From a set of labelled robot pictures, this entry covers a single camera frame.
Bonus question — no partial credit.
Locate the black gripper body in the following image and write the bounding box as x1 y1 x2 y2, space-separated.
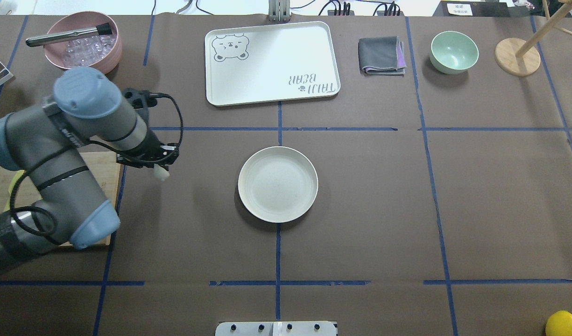
117 89 180 169

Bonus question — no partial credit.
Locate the white steamed bun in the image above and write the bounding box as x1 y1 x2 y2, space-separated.
153 165 170 182

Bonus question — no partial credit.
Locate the beige round plate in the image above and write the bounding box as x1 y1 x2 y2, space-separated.
237 146 318 223

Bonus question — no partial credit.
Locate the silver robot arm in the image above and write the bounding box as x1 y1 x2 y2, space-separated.
0 67 181 274

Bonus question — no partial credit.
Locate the white bear tray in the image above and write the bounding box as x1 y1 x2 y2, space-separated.
205 21 341 106

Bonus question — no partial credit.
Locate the bamboo cutting board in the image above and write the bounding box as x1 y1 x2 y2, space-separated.
0 151 123 246

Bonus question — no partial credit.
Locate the pink bowl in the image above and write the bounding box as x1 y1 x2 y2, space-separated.
44 11 123 74

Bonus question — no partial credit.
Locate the yellow plastic knife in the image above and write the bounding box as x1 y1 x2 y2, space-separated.
3 170 25 212

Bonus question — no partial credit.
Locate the folded grey cloth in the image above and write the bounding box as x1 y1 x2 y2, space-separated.
358 36 407 75

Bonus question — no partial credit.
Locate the mint green bowl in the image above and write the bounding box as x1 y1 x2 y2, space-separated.
430 31 480 75

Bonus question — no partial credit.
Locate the wooden mug stand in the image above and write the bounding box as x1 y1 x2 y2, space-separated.
494 0 572 77

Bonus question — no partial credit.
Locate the yellow lemon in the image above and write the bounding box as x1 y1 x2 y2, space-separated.
544 310 572 336

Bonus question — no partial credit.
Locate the aluminium frame post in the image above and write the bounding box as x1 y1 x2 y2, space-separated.
268 0 291 22

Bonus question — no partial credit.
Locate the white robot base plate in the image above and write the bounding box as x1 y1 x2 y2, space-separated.
215 321 339 336

